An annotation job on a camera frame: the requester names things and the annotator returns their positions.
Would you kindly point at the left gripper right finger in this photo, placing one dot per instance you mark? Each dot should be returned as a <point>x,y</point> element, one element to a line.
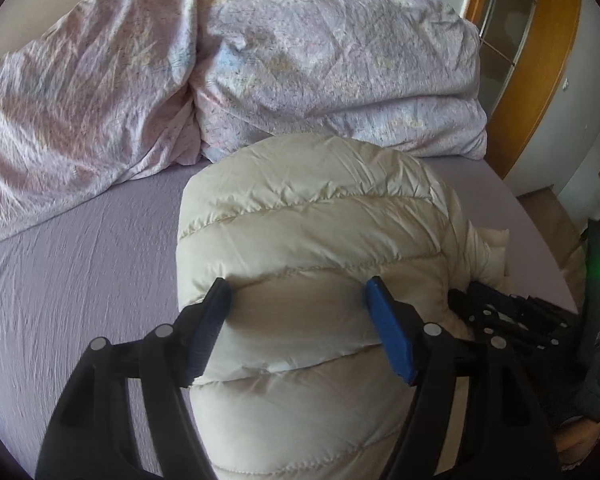
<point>429,359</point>

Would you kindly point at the pink floral duvet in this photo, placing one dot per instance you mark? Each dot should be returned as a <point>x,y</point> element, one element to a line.
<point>118,90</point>

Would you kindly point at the wooden framed wardrobe door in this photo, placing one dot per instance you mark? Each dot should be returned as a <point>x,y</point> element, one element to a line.
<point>524,50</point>

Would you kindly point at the beige puffer down jacket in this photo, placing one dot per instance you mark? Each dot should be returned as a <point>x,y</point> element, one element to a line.
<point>298,385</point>

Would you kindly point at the person's right hand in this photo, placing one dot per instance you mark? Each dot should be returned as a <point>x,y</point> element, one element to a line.
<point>575,441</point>

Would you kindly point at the lavender bed sheet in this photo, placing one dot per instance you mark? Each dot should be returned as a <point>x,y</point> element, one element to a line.
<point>108,267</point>

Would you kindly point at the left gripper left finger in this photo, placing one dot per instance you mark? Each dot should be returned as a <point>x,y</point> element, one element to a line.
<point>90,434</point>

